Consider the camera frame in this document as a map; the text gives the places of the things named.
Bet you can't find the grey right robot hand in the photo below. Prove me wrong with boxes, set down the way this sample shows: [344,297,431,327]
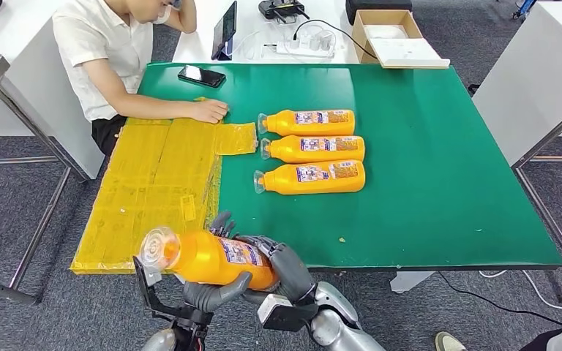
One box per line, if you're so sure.
[234,235,317,306]

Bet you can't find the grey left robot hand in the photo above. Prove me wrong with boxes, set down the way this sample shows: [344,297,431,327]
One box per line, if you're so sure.
[182,211,254,314]

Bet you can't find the person's right hand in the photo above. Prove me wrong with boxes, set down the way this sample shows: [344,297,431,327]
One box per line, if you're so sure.
[189,98,230,124]

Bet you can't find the orange detergent bottle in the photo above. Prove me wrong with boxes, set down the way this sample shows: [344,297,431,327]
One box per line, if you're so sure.
[253,159,367,196]
[138,226,282,292]
[259,135,367,165]
[256,108,356,138]

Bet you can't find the black smartphone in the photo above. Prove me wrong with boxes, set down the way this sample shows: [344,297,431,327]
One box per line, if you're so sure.
[177,64,227,88]

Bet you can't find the black tablet on stand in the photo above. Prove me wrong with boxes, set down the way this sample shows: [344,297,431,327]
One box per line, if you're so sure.
[210,0,239,61]

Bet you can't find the white desk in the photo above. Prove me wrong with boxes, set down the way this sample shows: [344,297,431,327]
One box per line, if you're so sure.
[171,0,359,65]
[0,0,105,181]
[472,0,562,167]

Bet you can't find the white power strip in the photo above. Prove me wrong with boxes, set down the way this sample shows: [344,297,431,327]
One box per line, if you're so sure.
[274,39,336,59]

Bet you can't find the yellow taped cardboard sheet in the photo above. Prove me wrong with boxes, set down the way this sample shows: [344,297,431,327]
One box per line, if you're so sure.
[69,97,258,276]

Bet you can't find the white table foot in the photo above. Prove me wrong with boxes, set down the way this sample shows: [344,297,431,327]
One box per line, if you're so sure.
[389,270,435,295]

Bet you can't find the black router with antennas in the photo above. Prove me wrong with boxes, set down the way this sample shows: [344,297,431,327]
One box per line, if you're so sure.
[258,0,311,24]

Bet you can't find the green topped table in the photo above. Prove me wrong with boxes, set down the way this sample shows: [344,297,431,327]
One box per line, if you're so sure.
[70,61,562,272]

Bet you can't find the brown cardboard box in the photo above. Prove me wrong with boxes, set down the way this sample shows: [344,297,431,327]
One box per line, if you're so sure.
[351,8,425,65]

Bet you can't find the white shoe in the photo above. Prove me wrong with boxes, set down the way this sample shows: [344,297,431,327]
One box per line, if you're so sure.
[434,331,468,351]

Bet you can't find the white packaging insert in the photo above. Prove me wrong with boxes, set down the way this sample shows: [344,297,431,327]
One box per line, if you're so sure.
[363,24,411,39]

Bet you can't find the black case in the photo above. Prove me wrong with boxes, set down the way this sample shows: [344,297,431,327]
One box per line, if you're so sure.
[345,0,413,25]

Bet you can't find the white flat panel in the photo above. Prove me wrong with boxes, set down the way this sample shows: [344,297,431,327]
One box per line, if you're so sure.
[368,37,452,69]

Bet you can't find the blue metal stand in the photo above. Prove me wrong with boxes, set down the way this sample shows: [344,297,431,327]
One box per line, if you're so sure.
[512,0,538,20]

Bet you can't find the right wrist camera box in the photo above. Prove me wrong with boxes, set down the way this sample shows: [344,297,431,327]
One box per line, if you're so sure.
[256,293,320,333]

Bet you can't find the black power cable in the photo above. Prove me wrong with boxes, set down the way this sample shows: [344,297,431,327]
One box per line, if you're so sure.
[292,18,379,61]

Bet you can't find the black floor cable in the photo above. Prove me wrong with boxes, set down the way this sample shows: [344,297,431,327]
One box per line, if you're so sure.
[438,271,562,321]

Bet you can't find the white floor cable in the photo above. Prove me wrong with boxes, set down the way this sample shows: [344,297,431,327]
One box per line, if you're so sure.
[477,268,562,314]

